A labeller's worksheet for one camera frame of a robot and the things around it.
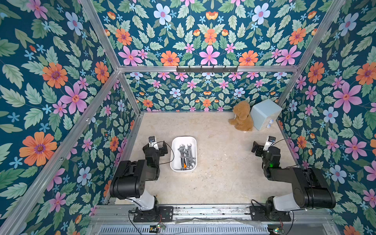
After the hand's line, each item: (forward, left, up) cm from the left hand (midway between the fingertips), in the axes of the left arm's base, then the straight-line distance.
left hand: (156, 141), depth 93 cm
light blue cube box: (+12, -74, +6) cm, 75 cm away
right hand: (-6, -68, 0) cm, 68 cm away
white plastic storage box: (+2, -11, -6) cm, 13 cm away
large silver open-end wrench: (-1, -21, -9) cm, 22 cm away
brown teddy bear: (+11, -59, +2) cm, 60 cm away
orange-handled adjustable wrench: (-2, -16, -8) cm, 18 cm away
